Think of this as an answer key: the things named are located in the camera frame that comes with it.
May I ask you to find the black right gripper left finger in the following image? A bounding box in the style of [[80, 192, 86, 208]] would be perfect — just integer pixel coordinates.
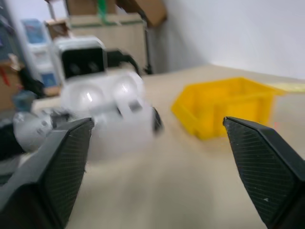
[[0, 117, 95, 229]]

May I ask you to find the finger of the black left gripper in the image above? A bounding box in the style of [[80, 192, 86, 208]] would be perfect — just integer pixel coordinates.
[[151, 106, 165, 137]]

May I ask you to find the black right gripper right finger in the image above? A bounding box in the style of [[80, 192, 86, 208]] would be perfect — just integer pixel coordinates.
[[222, 116, 305, 229]]

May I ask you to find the yellow plastic bin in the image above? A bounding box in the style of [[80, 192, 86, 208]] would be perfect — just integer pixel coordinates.
[[171, 76, 288, 140]]

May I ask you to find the large cardboard box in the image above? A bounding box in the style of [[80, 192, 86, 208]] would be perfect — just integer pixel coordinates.
[[68, 13, 153, 75]]

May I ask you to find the brown cardboard box red tape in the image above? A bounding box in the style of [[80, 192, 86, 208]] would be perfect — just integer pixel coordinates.
[[0, 55, 26, 112]]

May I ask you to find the open brown cardboard box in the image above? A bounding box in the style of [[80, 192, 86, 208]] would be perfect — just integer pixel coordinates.
[[116, 0, 168, 27]]

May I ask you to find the white water dispenser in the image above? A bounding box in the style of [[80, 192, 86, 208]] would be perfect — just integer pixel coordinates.
[[20, 18, 61, 95]]

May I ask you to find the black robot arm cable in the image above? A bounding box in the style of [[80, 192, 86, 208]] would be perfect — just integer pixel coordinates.
[[106, 49, 144, 73]]

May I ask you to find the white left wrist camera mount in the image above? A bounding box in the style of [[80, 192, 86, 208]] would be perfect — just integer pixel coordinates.
[[54, 36, 107, 82]]

